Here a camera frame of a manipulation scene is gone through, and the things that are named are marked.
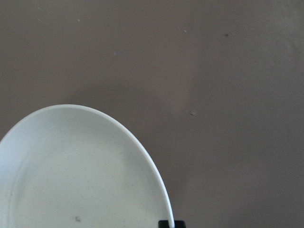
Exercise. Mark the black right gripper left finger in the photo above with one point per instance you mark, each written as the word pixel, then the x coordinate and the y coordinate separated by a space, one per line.
pixel 163 224

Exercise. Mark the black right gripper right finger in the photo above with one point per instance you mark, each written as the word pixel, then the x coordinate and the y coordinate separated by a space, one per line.
pixel 180 224

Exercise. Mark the white round plate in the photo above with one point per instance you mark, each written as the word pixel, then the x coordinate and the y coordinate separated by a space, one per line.
pixel 71 166

